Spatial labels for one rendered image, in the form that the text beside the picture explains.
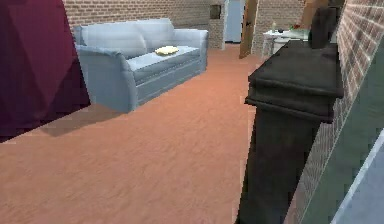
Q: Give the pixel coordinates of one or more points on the yellow cloth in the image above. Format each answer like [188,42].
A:
[166,50]

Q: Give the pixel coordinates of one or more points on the light blue sofa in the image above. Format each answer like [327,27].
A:
[140,60]

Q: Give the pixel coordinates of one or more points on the brown wooden room door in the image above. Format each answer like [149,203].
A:
[249,26]

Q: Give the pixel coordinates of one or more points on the white side table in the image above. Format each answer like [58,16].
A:
[276,40]

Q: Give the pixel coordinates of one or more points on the pale bottle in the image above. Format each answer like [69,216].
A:
[273,26]

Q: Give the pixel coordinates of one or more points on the black television set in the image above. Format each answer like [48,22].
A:
[321,26]

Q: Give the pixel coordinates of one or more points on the green framed window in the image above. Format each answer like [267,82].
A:
[353,150]

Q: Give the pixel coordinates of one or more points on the dark red armchair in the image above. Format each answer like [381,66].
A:
[33,66]

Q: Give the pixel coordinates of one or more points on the framed wall picture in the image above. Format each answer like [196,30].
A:
[215,11]

